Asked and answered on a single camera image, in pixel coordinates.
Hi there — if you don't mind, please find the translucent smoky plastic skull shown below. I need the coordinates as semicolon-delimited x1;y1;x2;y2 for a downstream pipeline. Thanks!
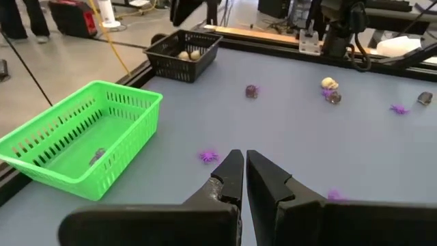
324;90;343;105
244;84;259;100
417;91;434;107

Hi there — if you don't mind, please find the white cylinder stand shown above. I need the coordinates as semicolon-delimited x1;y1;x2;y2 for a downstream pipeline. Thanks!
96;0;122;29

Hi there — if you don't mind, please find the green plastic basket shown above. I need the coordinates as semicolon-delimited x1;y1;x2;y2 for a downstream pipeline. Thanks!
0;80;164;202

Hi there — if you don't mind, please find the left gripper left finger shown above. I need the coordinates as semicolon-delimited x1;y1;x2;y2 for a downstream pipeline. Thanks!
57;149;244;246

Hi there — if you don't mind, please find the person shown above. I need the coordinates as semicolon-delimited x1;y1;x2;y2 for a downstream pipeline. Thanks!
0;0;51;44

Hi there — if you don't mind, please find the wooden side board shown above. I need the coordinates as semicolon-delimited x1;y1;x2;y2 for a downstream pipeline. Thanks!
203;24;301;46

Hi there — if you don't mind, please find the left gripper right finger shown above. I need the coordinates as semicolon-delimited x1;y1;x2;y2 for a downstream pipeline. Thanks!
246;150;437;246

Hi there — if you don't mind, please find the black frame strut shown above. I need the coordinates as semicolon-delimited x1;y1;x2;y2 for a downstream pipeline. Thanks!
378;41;437;66

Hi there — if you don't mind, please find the red black equipment case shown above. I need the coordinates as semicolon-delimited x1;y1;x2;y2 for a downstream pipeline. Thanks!
47;0;99;39

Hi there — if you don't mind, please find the black plastic basket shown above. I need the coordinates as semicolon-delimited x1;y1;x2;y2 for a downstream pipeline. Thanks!
142;29;224;84

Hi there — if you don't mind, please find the white metal bracket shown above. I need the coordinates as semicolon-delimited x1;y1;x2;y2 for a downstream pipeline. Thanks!
298;29;322;56

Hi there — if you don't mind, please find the yellow hanging cable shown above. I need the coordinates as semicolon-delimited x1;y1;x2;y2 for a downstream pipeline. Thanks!
87;0;132;77

